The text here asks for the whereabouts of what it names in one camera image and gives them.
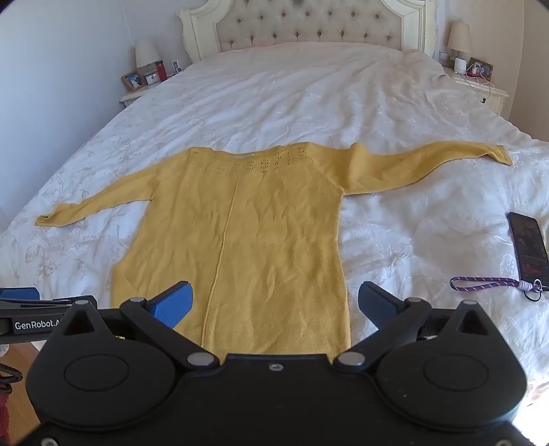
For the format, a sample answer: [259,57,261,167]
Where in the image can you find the white table lamp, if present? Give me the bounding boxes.
[135,39,161,73]
[447,21,473,54]

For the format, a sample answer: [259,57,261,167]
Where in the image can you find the left cream nightstand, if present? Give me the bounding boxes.
[119,87,148,108]

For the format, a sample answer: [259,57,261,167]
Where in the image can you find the left white table lamp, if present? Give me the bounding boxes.
[135,39,161,73]

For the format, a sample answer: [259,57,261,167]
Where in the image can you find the right cream nightstand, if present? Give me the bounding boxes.
[444,67,509,115]

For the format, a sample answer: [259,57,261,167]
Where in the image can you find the wooden photo frame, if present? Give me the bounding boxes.
[121,71,147,92]
[466,58,493,81]

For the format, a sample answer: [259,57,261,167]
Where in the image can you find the red bottle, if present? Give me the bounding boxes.
[155,60,167,82]

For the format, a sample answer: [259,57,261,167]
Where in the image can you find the purple wrist lanyard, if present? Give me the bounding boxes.
[448,276,546,302]

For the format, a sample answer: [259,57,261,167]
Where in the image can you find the white round speaker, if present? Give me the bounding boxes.
[454,57,467,74]

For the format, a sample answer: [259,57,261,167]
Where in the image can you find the right wooden photo frame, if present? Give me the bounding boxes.
[466,58,493,81]

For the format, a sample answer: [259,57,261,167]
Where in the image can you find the black smartphone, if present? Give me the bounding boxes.
[507,212,548,286]

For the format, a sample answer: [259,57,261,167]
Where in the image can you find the yellow knit sweater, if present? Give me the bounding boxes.
[36,141,511,357]

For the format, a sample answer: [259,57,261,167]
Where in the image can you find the cream nightstand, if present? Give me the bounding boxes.
[119,87,148,108]
[444,67,509,115]

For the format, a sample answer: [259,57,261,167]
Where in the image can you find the left wooden photo frame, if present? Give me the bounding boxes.
[121,71,147,92]

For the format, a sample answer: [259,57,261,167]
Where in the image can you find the cream tufted headboard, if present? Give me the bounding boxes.
[177,0,437,62]

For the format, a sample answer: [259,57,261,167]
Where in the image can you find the right white table lamp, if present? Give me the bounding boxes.
[447,21,473,54]

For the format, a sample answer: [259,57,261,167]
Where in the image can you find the white floral bedspread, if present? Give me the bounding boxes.
[0,41,549,387]

